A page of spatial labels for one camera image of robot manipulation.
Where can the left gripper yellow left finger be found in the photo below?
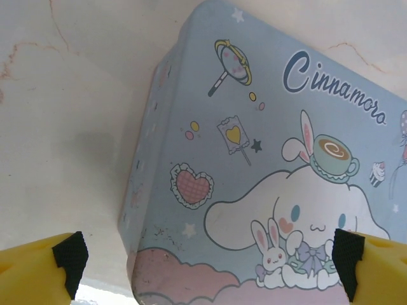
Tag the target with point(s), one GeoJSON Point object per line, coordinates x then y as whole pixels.
{"type": "Point", "coordinates": [28, 273]}

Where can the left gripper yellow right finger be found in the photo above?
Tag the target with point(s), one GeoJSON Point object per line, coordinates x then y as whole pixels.
{"type": "Point", "coordinates": [378, 273]}

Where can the pastel cartoon tin box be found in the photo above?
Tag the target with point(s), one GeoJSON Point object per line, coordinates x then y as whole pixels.
{"type": "Point", "coordinates": [254, 159]}

